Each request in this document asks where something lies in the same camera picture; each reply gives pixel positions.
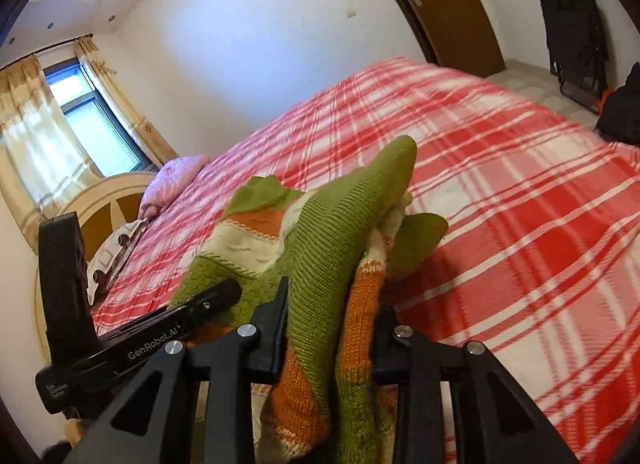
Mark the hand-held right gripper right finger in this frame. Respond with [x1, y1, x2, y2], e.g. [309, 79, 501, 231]
[372, 305, 578, 464]

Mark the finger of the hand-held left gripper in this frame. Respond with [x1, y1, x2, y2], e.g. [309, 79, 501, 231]
[172, 278, 244, 336]

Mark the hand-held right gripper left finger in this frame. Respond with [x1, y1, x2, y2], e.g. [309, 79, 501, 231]
[62, 276, 291, 464]

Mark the green knitted sweater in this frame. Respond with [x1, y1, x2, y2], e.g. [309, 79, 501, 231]
[167, 135, 449, 464]

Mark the grey patterned pillow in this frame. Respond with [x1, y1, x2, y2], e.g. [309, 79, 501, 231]
[86, 218, 151, 306]

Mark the cream wooden headboard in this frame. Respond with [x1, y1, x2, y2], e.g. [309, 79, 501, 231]
[32, 171, 161, 360]

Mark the pink folded quilt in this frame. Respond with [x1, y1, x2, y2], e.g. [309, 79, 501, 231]
[137, 154, 211, 221]

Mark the wide beige patterned curtain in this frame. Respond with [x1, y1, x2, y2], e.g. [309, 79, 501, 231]
[0, 55, 103, 226]

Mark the dark framed window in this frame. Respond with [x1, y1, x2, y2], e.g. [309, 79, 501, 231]
[44, 58, 151, 178]

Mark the red plaid bed sheet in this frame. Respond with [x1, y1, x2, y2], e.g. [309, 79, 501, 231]
[90, 56, 640, 461]

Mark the narrow beige patterned curtain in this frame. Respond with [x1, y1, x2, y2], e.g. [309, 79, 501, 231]
[74, 36, 178, 168]

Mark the dark curtain rod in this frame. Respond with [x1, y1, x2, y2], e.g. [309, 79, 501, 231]
[0, 34, 95, 71]

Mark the brown wooden door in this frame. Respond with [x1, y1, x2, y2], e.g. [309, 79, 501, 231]
[357, 0, 506, 78]

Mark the black folded bag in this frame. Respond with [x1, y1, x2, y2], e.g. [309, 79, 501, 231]
[534, 0, 610, 113]

